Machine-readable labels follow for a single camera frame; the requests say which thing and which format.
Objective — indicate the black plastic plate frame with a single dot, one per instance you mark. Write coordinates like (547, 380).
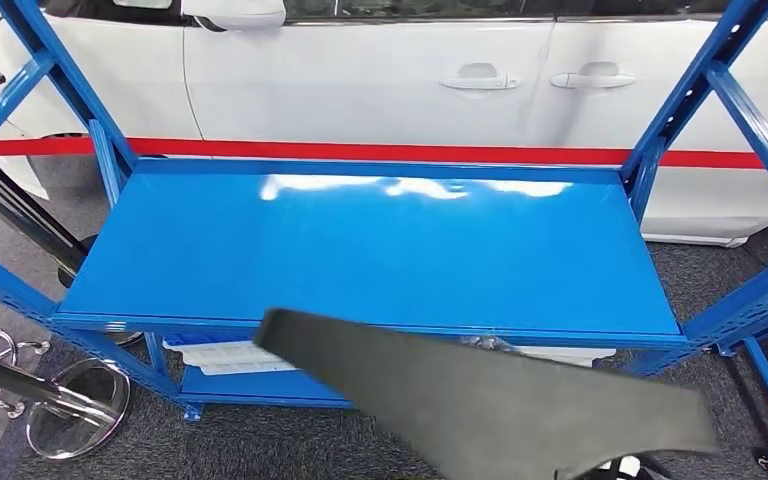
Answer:
(490, 411)

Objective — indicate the blue metal shelf rack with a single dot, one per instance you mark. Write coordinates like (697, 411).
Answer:
(357, 252)

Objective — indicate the red barrier belt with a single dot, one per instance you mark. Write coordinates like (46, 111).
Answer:
(357, 151)

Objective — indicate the white car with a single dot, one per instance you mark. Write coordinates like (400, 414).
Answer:
(357, 79)

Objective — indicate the round chrome stool base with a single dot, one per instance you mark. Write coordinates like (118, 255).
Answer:
(86, 381)

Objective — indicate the black stanchion post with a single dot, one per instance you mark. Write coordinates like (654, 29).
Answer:
(72, 265)

